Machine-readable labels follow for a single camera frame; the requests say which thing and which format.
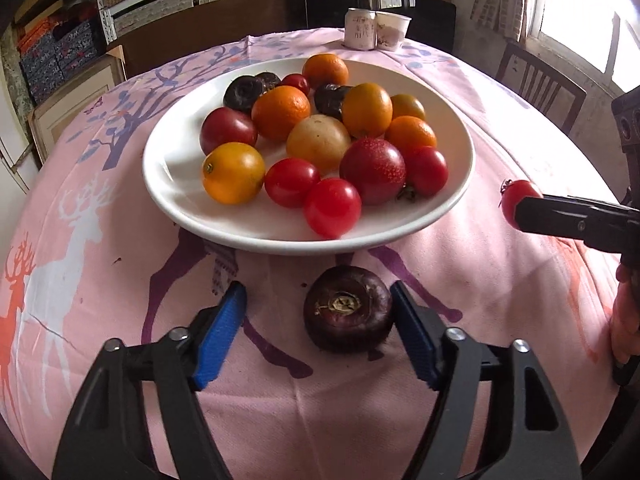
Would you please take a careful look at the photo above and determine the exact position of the person's right hand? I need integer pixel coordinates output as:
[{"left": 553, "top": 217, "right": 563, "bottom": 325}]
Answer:
[{"left": 609, "top": 260, "right": 640, "bottom": 366}]

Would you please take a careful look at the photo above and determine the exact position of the bright window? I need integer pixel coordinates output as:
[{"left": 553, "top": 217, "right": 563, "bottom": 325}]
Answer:
[{"left": 525, "top": 0, "right": 640, "bottom": 92}]

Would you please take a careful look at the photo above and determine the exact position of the pink deer print tablecloth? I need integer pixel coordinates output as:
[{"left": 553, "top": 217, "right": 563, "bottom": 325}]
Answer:
[{"left": 0, "top": 27, "right": 632, "bottom": 480}]

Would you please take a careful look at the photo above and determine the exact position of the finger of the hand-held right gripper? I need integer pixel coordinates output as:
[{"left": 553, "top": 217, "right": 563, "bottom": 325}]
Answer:
[{"left": 515, "top": 195, "right": 640, "bottom": 262}]

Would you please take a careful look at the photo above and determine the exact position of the pale yellow plum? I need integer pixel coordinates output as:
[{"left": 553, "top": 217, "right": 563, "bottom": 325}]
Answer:
[{"left": 286, "top": 114, "right": 352, "bottom": 176}]

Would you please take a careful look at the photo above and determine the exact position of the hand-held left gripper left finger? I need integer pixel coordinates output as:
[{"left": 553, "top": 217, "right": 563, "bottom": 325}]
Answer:
[{"left": 51, "top": 281, "right": 248, "bottom": 480}]

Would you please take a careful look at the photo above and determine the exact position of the large orange tangerine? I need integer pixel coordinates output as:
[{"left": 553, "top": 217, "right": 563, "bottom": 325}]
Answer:
[{"left": 251, "top": 85, "right": 312, "bottom": 142}]

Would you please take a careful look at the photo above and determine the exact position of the small orange tangerine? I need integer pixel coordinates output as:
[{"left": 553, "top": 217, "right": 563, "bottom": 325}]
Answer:
[{"left": 385, "top": 116, "right": 438, "bottom": 153}]

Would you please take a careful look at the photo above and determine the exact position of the smooth red plum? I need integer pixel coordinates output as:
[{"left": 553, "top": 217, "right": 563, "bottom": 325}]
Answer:
[{"left": 199, "top": 107, "right": 259, "bottom": 156}]

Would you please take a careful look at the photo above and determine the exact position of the small orange yellow tomato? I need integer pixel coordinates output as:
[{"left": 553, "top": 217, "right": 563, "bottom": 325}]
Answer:
[{"left": 390, "top": 93, "right": 427, "bottom": 122}]

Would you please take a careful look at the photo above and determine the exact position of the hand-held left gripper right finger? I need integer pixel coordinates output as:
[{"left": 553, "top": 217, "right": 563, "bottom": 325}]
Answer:
[{"left": 389, "top": 280, "right": 583, "bottom": 480}]

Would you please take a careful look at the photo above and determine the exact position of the beige framed panel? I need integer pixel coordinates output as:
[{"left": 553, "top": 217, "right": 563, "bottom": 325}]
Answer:
[{"left": 27, "top": 52, "right": 126, "bottom": 166}]

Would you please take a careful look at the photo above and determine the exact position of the pink drink can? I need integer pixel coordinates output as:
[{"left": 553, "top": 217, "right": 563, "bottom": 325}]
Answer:
[{"left": 344, "top": 8, "right": 377, "bottom": 51}]

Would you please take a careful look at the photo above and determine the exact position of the red cherry tomato with stem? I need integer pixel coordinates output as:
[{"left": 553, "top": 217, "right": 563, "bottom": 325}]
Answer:
[{"left": 500, "top": 179, "right": 543, "bottom": 231}]

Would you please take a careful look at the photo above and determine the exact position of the brown board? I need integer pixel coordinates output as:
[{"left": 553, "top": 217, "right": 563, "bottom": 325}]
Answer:
[{"left": 120, "top": 0, "right": 306, "bottom": 79}]

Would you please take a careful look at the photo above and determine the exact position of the speckled red plum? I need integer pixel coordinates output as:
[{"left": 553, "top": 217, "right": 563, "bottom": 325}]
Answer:
[{"left": 339, "top": 138, "right": 407, "bottom": 206}]

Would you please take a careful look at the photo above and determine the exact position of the white paper cup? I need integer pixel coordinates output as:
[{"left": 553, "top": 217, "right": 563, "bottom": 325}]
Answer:
[{"left": 375, "top": 11, "right": 412, "bottom": 52}]

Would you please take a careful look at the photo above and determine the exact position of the white plate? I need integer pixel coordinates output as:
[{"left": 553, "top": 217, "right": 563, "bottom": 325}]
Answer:
[{"left": 142, "top": 55, "right": 475, "bottom": 257}]

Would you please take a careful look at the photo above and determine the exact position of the blue patterned box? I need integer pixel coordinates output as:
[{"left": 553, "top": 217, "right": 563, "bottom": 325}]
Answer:
[
  {"left": 20, "top": 35, "right": 66, "bottom": 103},
  {"left": 54, "top": 17, "right": 107, "bottom": 81}
]

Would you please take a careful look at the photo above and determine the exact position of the black flat panel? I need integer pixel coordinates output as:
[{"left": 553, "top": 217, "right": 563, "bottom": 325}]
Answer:
[{"left": 304, "top": 0, "right": 457, "bottom": 53}]

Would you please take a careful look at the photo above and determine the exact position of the dark wooden slatted chair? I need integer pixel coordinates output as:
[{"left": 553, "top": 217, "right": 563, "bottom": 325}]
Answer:
[{"left": 495, "top": 41, "right": 587, "bottom": 133}]

